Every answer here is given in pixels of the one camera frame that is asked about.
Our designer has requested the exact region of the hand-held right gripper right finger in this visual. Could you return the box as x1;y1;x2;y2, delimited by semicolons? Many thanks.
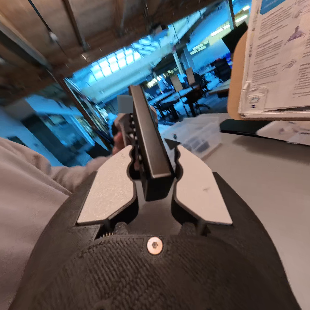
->
171;145;233;234

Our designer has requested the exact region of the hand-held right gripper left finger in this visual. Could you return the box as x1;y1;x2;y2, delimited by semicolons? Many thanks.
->
77;145;139;230

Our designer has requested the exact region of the black docking station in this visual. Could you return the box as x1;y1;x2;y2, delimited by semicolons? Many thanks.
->
129;85;176;202

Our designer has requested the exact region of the person's left forearm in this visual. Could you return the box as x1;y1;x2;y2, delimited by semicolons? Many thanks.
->
47;155;115;194

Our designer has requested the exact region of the person's left hand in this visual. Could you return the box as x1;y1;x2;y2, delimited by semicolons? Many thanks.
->
112;133;125;155

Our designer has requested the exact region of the long work table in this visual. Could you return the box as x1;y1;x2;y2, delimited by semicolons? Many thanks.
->
155;88;194;117

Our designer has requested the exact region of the clear plastic bin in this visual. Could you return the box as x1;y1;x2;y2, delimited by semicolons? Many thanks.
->
162;115;222;160

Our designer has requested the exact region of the black office chair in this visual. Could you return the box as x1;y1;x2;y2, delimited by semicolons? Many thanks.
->
188;72;212;111

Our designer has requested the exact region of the large paned window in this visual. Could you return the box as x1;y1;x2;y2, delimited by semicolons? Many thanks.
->
90;47;143;78

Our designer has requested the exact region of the person's arm beige sleeve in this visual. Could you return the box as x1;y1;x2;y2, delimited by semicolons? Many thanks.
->
0;137;97;310

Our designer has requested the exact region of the wooden clipboard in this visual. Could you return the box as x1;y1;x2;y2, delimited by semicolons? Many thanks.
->
227;31;310;121

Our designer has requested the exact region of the dark metal post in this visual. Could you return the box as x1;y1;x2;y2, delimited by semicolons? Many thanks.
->
55;74;110;149

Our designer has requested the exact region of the black hanging cable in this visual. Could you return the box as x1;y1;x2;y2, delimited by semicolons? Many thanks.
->
27;0;60;43

